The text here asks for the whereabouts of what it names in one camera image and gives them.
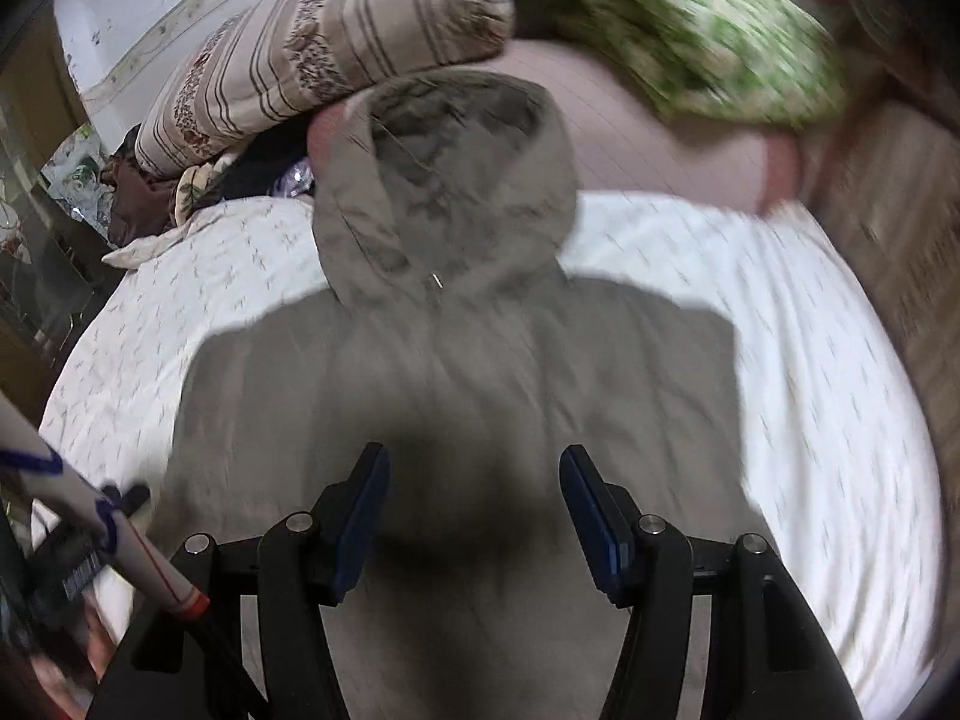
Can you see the striped beige pillow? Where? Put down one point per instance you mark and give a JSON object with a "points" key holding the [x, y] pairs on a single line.
{"points": [[300, 67]]}

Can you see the brown wooden furniture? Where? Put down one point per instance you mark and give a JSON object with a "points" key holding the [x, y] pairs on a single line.
{"points": [[900, 240]]}

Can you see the pile of dark clothes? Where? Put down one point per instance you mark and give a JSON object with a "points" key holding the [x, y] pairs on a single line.
{"points": [[150, 172]]}

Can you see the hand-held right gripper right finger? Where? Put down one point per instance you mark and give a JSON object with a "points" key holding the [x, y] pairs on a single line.
{"points": [[589, 510]]}

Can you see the green floral pillow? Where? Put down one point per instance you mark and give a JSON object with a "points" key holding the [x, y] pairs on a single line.
{"points": [[675, 37]]}

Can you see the pink blanket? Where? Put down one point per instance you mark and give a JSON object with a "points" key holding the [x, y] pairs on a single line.
{"points": [[652, 135]]}

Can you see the wooden cabinet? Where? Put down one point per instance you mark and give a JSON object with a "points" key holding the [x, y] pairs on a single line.
{"points": [[34, 187]]}

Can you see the white patterned bed sheet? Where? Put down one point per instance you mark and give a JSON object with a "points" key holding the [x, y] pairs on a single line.
{"points": [[810, 405]]}

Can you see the clear floral plastic bag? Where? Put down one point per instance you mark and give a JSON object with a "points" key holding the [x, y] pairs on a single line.
{"points": [[79, 172]]}

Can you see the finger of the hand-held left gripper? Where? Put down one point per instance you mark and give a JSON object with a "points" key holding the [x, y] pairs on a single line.
{"points": [[126, 498]]}

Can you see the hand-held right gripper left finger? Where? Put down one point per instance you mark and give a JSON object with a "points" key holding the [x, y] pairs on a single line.
{"points": [[373, 510]]}

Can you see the grey hooded jacket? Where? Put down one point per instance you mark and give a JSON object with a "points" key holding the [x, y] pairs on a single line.
{"points": [[450, 330]]}

